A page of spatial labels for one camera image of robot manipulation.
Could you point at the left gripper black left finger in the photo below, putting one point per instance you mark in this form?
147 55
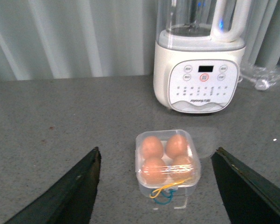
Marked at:
68 201

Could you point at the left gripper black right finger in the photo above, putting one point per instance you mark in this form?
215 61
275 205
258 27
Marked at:
248 197

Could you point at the brown egg carried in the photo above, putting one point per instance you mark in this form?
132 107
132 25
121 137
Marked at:
183 167

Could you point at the clear plastic egg box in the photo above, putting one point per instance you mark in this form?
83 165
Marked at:
183 191

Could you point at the brown egg front left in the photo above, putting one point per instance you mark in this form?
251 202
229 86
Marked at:
154 171

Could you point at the brown egg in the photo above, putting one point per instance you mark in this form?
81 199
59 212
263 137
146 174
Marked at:
154 171
151 147
177 145

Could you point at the brown egg back right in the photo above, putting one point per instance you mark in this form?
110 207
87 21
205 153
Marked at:
177 145

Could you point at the brown egg back left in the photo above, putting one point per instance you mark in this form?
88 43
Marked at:
151 147

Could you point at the blue rubber band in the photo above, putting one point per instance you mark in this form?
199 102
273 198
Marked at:
163 197

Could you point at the clear plastic bag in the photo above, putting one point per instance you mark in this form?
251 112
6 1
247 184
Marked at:
259 78

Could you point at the white Joyoung blender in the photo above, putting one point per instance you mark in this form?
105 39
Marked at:
198 52

